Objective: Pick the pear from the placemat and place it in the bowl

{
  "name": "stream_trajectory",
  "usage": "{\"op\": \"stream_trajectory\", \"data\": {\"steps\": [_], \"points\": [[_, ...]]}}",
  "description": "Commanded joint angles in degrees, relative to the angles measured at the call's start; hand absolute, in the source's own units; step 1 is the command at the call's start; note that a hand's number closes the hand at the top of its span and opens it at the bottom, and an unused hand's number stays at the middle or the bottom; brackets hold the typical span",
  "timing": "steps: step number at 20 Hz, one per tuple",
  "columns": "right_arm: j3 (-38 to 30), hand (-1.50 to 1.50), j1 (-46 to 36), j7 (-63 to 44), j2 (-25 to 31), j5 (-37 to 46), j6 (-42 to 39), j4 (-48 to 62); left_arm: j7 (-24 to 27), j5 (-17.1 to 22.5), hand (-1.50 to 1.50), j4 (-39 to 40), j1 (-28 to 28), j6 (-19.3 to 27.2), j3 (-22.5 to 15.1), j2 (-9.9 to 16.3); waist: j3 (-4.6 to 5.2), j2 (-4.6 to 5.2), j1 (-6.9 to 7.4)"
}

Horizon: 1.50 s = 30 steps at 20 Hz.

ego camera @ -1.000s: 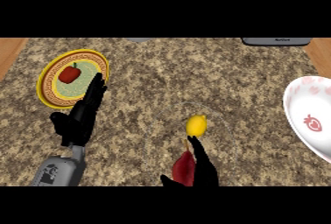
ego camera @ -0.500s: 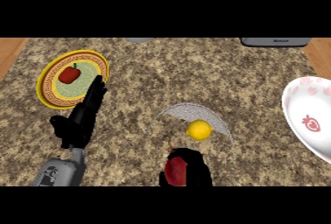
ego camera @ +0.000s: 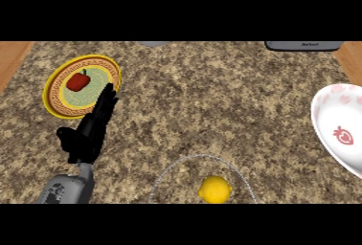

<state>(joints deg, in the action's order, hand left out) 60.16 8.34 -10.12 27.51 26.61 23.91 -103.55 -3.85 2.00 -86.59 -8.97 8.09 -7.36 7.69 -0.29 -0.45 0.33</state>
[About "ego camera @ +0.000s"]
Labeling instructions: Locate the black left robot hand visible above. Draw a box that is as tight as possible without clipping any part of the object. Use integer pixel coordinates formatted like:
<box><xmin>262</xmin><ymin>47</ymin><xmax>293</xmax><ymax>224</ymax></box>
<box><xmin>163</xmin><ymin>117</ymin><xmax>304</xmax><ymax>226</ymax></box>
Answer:
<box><xmin>55</xmin><ymin>82</ymin><xmax>120</xmax><ymax>166</ymax></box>

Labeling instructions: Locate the grey rounded object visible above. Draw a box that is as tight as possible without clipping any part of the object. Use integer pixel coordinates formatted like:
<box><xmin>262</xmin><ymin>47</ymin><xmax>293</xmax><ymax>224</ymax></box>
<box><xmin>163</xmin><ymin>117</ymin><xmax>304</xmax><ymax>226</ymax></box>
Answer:
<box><xmin>137</xmin><ymin>40</ymin><xmax>171</xmax><ymax>48</ymax></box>

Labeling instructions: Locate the yellow lemon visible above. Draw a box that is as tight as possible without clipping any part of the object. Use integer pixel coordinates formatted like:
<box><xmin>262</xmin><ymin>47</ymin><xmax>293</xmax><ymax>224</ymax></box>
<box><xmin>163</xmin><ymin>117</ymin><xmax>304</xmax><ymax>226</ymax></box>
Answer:
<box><xmin>196</xmin><ymin>175</ymin><xmax>233</xmax><ymax>205</ymax></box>

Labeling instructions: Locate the white bowl with strawberry print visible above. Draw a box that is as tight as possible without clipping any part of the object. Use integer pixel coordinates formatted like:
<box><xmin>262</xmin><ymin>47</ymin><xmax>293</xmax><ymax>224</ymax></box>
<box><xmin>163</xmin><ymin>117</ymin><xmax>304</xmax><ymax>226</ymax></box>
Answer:
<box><xmin>310</xmin><ymin>83</ymin><xmax>362</xmax><ymax>180</ymax></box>

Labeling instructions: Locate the dark grey appliance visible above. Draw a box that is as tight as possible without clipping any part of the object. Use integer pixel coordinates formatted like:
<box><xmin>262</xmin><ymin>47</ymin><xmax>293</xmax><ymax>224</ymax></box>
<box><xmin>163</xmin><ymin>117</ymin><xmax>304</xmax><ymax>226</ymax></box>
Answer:
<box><xmin>263</xmin><ymin>40</ymin><xmax>346</xmax><ymax>53</ymax></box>

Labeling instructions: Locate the clear glass bowl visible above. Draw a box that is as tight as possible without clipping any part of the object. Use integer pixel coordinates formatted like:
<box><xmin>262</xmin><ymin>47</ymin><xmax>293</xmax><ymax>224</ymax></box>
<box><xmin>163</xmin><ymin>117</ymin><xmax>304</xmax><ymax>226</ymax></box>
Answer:
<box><xmin>148</xmin><ymin>153</ymin><xmax>259</xmax><ymax>205</ymax></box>

